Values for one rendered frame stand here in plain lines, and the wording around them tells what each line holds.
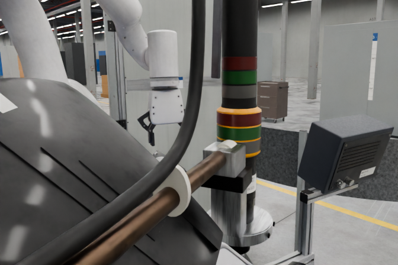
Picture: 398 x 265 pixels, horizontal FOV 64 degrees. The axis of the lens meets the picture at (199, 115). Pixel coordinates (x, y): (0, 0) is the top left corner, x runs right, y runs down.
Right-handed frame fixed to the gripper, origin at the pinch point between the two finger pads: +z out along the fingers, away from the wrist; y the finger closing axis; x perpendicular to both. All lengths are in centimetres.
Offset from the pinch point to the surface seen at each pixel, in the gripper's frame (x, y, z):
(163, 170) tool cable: 73, 20, -12
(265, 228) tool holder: 65, 8, -3
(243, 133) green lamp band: 65, 10, -12
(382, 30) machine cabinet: -328, -484, -91
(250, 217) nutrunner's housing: 64, 9, -4
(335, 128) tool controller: 19.1, -44.9, -1.9
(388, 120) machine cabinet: -318, -493, 68
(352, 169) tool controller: 19, -52, 11
